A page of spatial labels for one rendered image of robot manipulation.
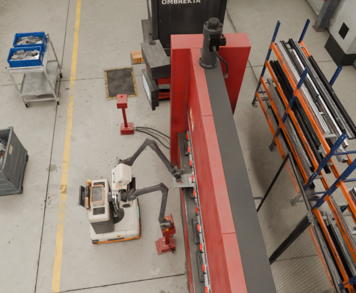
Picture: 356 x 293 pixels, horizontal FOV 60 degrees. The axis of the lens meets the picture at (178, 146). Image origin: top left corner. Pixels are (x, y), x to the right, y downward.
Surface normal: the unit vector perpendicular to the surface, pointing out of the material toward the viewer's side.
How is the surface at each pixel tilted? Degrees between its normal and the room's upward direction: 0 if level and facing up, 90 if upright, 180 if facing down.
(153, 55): 1
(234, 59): 90
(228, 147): 0
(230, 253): 0
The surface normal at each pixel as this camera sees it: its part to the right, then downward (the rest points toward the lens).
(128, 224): 0.03, -0.59
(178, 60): 0.08, 0.81
